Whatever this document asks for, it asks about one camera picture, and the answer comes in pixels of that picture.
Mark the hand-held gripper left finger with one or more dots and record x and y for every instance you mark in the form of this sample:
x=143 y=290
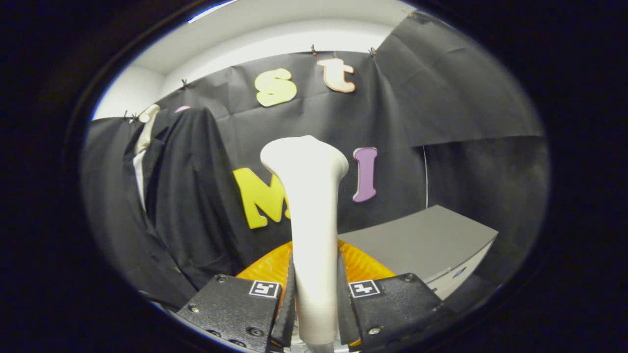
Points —
x=288 y=314

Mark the black suit jacket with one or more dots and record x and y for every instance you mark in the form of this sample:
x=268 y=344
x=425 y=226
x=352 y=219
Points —
x=196 y=196

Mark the black backdrop cloth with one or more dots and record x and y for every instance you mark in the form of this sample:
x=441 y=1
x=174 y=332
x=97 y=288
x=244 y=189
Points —
x=441 y=98

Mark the white garment steamer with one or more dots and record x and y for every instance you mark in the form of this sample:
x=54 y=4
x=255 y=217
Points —
x=314 y=220

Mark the grey cabinet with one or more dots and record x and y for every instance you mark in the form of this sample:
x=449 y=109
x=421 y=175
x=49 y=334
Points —
x=431 y=235

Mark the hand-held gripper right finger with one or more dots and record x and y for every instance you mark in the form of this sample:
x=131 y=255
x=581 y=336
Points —
x=343 y=314

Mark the beige plastic hanger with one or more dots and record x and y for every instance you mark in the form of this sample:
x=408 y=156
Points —
x=148 y=115

